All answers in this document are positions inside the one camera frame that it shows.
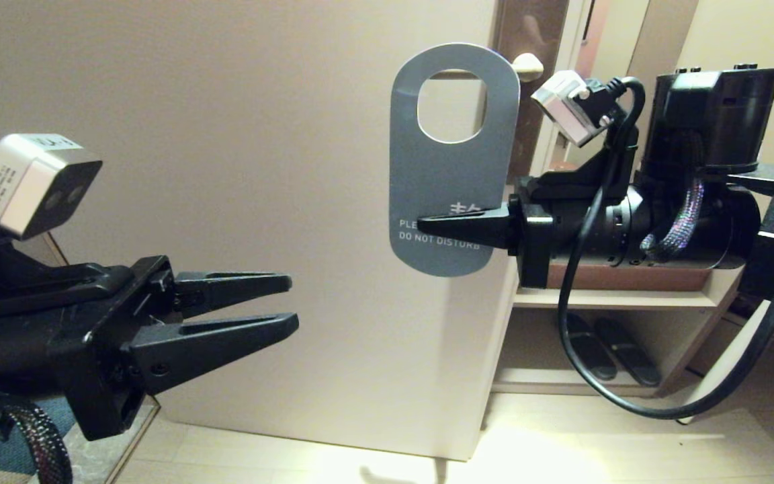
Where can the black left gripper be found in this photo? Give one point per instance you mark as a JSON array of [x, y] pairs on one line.
[[58, 336]]

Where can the dark slipper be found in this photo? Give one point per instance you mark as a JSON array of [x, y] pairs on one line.
[[592, 356], [629, 353]]

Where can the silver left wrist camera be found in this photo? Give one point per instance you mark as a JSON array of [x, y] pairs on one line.
[[17, 188]]

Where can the cream bench shelf unit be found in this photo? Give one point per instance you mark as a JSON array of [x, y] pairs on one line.
[[609, 300]]

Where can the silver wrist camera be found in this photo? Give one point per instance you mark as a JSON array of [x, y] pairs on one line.
[[562, 101], [17, 188]]

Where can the white room door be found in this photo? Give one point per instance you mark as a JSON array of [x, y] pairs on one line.
[[259, 168]]

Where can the taupe framed wall mirror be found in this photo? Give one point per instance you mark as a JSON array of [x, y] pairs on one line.
[[662, 33]]

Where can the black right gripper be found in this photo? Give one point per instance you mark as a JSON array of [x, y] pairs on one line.
[[535, 235]]

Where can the white door hanger sign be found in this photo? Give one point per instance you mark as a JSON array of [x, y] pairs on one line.
[[447, 175]]

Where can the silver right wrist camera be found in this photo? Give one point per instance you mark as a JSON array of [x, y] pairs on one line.
[[562, 101]]

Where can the brown bench cushion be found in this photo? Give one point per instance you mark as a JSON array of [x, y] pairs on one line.
[[629, 277]]

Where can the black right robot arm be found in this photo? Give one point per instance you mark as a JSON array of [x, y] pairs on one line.
[[716, 121]]

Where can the white table leg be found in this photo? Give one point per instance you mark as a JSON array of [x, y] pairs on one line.
[[729, 363]]

